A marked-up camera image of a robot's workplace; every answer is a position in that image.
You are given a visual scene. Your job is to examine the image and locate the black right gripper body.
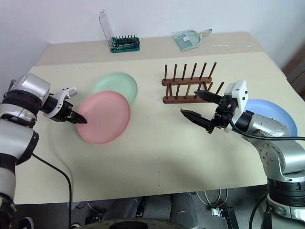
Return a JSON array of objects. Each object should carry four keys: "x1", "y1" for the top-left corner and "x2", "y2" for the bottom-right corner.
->
[{"x1": 205, "y1": 94, "x2": 239, "y2": 135}]

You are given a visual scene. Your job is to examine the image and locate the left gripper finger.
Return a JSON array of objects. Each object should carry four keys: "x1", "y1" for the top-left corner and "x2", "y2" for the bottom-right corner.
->
[
  {"x1": 67, "y1": 115, "x2": 87, "y2": 125},
  {"x1": 69, "y1": 110, "x2": 88, "y2": 123}
]

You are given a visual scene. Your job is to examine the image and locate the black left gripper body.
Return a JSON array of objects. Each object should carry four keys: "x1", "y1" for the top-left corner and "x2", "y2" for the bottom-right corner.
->
[{"x1": 52, "y1": 100, "x2": 74, "y2": 124}]

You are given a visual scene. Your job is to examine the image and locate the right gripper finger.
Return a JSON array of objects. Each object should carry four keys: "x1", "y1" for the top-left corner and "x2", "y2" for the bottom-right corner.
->
[
  {"x1": 194, "y1": 90, "x2": 225, "y2": 104},
  {"x1": 180, "y1": 109, "x2": 213, "y2": 131}
]

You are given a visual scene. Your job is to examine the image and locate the pink plate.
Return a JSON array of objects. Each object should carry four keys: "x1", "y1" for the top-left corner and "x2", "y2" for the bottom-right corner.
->
[{"x1": 76, "y1": 90, "x2": 132, "y2": 145}]

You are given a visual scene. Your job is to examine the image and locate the wooden dish rack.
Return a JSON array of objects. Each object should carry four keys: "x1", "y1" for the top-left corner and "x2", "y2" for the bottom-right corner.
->
[{"x1": 162, "y1": 62, "x2": 225, "y2": 104}]

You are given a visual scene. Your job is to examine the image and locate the green plate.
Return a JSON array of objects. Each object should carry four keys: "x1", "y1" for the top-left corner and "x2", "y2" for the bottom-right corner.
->
[{"x1": 90, "y1": 72, "x2": 139, "y2": 104}]

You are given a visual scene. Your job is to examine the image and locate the blue plate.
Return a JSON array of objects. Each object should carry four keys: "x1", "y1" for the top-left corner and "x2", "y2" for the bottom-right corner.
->
[{"x1": 244, "y1": 98, "x2": 298, "y2": 138}]

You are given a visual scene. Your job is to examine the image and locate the cream table mat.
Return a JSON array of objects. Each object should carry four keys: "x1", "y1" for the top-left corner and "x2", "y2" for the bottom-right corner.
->
[{"x1": 14, "y1": 51, "x2": 305, "y2": 206}]

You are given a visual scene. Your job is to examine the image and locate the clear thin plastic stick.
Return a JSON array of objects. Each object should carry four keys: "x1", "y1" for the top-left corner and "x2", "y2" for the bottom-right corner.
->
[{"x1": 210, "y1": 43, "x2": 252, "y2": 48}]

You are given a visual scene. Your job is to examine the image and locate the clear plastic dustpan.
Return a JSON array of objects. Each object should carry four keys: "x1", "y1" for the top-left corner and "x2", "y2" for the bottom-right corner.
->
[{"x1": 172, "y1": 28, "x2": 214, "y2": 52}]

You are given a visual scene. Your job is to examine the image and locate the green screwdriver bit set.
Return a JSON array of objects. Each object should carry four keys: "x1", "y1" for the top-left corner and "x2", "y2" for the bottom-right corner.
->
[{"x1": 98, "y1": 9, "x2": 141, "y2": 54}]

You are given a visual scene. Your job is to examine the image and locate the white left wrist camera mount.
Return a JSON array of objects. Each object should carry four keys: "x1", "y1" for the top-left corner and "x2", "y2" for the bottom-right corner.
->
[{"x1": 47, "y1": 86, "x2": 78, "y2": 120}]

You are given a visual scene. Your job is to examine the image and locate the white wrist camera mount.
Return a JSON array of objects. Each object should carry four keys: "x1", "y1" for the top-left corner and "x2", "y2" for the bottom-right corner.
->
[
  {"x1": 47, "y1": 86, "x2": 78, "y2": 120},
  {"x1": 223, "y1": 80, "x2": 249, "y2": 133}
]

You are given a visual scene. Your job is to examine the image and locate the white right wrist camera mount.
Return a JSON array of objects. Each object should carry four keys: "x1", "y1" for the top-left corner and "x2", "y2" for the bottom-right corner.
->
[{"x1": 223, "y1": 80, "x2": 249, "y2": 133}]

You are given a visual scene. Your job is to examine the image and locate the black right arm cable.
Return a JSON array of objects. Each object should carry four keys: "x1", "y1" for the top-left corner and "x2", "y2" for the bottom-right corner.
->
[{"x1": 228, "y1": 118, "x2": 305, "y2": 142}]

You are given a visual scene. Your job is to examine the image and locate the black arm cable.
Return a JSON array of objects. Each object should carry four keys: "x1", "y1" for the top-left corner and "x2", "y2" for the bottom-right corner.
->
[
  {"x1": 228, "y1": 118, "x2": 305, "y2": 142},
  {"x1": 31, "y1": 153, "x2": 73, "y2": 229}
]

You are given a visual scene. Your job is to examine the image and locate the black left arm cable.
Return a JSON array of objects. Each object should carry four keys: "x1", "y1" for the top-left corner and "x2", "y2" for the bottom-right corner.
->
[{"x1": 31, "y1": 153, "x2": 73, "y2": 229}]

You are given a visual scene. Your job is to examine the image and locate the white looped cable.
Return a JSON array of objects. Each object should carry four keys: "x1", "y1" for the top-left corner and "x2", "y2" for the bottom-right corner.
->
[{"x1": 194, "y1": 188, "x2": 230, "y2": 206}]

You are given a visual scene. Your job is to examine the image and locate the metal floor bracket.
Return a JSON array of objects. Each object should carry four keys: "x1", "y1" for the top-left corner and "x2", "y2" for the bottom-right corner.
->
[{"x1": 210, "y1": 206, "x2": 239, "y2": 229}]

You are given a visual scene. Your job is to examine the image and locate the black floor cable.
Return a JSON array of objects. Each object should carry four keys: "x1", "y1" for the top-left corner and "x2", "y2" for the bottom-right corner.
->
[{"x1": 248, "y1": 191, "x2": 271, "y2": 229}]

